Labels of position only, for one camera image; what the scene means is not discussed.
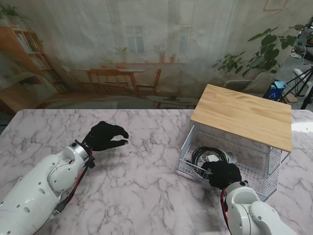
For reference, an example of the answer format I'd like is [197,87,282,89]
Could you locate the printed scenery backdrop cloth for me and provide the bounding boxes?
[0,0,305,110]

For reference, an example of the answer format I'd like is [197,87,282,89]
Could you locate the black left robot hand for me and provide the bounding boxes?
[82,121,130,152]

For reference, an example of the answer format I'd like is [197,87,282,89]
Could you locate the white box on floor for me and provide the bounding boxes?
[293,68,313,86]

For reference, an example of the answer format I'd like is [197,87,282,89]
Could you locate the black cable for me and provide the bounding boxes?
[185,146,229,172]

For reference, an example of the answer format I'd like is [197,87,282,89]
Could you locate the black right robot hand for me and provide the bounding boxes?
[200,160,243,189]

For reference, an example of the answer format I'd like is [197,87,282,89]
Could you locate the blue bag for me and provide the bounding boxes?
[265,79,287,101]

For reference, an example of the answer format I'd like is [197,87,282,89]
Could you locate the wire cabinet with wooden top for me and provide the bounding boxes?
[190,84,293,196]

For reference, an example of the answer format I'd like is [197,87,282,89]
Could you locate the white power strip with cord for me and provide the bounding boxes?
[199,151,238,165]

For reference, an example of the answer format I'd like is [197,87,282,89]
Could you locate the arm red black cables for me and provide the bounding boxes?
[220,188,233,233]
[52,146,95,220]

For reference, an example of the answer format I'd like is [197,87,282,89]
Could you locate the white wire mesh drawer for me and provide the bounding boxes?
[176,124,271,202]

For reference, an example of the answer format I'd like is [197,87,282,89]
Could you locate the right arm red black cables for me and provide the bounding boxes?
[220,188,233,233]

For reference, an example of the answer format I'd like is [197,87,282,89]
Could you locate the left arm red black cables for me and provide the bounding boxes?
[52,146,95,220]

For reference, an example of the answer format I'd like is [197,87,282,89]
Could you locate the black tripod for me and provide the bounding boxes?
[281,65,313,110]

